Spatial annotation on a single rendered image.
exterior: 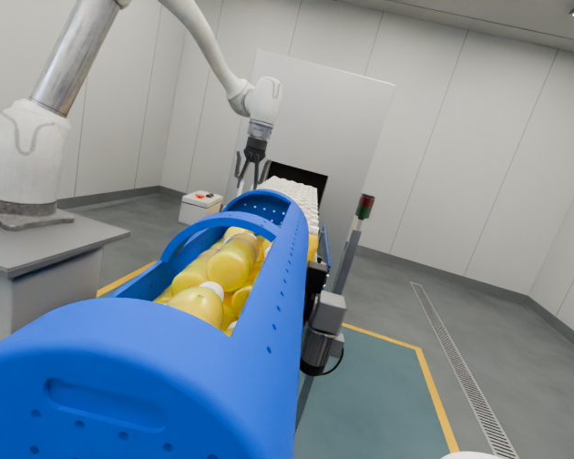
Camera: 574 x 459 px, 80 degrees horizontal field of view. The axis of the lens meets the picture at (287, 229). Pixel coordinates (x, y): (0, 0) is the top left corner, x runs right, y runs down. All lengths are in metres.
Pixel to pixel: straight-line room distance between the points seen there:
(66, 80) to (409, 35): 4.89
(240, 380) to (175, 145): 5.82
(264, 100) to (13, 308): 0.93
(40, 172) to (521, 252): 5.79
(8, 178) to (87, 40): 0.47
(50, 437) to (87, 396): 0.04
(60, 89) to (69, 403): 1.05
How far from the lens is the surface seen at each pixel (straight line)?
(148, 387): 0.26
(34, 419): 0.32
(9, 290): 1.02
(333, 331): 1.37
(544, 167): 5.95
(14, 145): 1.04
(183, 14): 1.19
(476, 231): 5.75
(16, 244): 0.96
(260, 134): 1.27
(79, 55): 1.26
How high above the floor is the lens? 1.38
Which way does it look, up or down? 14 degrees down
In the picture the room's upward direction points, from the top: 15 degrees clockwise
